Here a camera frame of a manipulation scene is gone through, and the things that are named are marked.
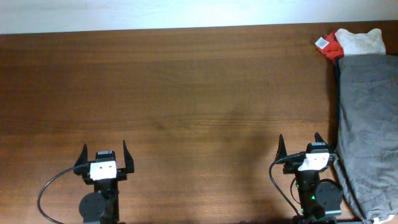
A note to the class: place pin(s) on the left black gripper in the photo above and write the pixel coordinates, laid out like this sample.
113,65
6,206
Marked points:
123,170

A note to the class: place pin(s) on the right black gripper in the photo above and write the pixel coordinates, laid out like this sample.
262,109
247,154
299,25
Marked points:
288,168

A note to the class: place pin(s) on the grey shorts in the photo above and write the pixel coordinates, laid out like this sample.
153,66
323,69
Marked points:
367,136

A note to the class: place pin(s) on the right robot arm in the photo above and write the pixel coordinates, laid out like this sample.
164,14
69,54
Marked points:
319,199

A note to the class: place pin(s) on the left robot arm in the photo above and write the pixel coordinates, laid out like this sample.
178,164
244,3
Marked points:
102,204

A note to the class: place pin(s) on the navy blue garment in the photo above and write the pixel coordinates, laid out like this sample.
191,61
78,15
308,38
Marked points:
337,75

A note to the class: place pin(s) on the red garment with tag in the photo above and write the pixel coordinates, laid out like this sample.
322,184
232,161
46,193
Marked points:
329,46

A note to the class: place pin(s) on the white garment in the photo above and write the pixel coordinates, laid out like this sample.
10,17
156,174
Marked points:
361,44

